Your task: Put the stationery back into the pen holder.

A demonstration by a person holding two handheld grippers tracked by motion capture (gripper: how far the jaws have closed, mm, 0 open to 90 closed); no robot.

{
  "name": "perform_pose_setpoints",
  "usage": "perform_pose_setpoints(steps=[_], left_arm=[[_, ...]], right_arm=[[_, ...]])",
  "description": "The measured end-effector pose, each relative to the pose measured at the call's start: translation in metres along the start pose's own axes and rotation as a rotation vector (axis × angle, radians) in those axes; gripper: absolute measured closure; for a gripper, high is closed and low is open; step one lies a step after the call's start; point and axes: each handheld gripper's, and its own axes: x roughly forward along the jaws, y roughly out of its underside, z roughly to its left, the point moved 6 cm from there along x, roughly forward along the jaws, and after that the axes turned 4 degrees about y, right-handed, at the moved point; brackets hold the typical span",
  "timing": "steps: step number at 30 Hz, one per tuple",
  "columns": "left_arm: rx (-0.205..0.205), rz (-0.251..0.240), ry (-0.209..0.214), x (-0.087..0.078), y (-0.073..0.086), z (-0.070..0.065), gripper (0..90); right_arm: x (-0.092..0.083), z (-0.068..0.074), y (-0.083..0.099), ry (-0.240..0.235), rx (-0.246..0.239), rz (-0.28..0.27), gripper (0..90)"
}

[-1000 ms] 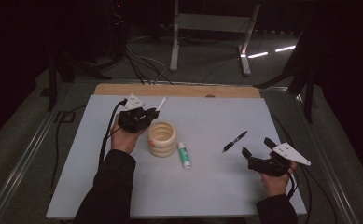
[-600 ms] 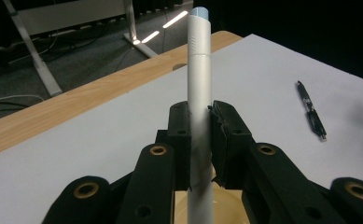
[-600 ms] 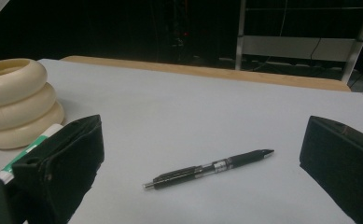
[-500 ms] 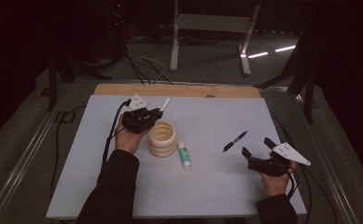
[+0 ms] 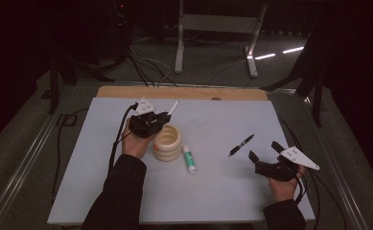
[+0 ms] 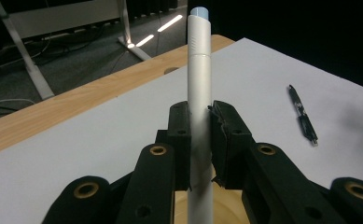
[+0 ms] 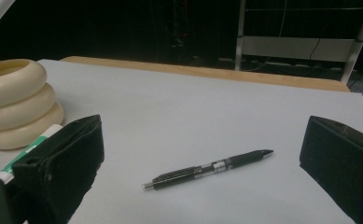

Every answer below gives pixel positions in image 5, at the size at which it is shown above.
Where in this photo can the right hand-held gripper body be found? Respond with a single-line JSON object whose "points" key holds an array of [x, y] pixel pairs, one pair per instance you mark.
{"points": [[280, 169]]}

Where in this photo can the grey metal stand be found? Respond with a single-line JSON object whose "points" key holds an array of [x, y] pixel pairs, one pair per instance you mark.
{"points": [[219, 24]]}

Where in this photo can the green and white glue stick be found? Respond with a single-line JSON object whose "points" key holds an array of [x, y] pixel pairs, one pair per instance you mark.
{"points": [[189, 159]]}

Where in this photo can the cream ringed pen holder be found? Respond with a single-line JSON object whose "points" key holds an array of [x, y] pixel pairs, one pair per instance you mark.
{"points": [[166, 143]]}

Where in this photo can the black tripod stand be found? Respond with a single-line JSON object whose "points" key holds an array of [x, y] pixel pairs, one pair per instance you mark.
{"points": [[312, 73], [69, 70]]}

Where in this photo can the person's right hand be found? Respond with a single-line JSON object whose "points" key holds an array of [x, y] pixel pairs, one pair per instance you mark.
{"points": [[284, 190]]}

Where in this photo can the person's left hand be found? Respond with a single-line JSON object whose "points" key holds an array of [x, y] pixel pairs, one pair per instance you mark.
{"points": [[134, 145]]}

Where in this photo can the black pen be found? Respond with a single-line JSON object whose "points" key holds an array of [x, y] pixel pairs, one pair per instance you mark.
{"points": [[241, 145]]}

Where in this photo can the metal frame rail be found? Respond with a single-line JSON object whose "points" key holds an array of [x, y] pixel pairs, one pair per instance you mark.
{"points": [[21, 166], [337, 166]]}

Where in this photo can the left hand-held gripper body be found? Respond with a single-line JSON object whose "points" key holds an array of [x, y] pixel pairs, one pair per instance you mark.
{"points": [[142, 124]]}

